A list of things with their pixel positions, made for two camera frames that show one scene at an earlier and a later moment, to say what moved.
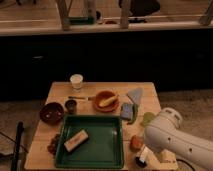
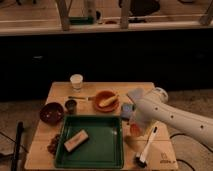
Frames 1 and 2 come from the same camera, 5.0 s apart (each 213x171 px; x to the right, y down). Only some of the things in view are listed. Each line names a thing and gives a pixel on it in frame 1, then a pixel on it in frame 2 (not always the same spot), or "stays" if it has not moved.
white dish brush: (142, 158) stays
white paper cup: (76, 81) stays
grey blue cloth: (136, 95) stays
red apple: (136, 143) → (135, 130)
